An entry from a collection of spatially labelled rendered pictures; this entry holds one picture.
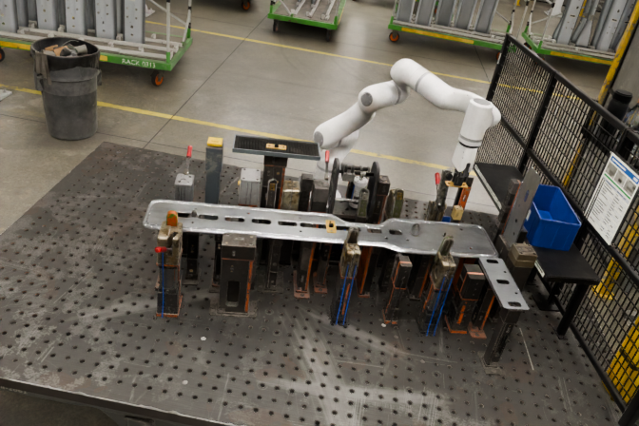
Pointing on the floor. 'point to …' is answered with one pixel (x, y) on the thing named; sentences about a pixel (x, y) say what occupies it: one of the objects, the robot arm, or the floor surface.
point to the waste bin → (67, 85)
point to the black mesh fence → (573, 204)
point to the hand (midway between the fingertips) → (457, 179)
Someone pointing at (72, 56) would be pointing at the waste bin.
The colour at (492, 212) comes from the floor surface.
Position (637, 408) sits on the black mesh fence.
